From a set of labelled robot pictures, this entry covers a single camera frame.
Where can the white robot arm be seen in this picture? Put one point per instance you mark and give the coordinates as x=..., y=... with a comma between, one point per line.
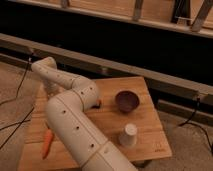
x=65, y=113

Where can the dark ceramic bowl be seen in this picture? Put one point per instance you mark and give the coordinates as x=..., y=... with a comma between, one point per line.
x=127, y=101

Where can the small black orange object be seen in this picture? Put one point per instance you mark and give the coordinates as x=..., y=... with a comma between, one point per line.
x=98, y=104

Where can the white paper cup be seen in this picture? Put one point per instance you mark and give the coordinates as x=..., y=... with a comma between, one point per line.
x=128, y=136

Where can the wooden table board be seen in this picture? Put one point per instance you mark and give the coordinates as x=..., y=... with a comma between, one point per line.
x=151, y=142

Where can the orange carrot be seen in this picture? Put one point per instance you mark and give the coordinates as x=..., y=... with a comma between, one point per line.
x=48, y=138

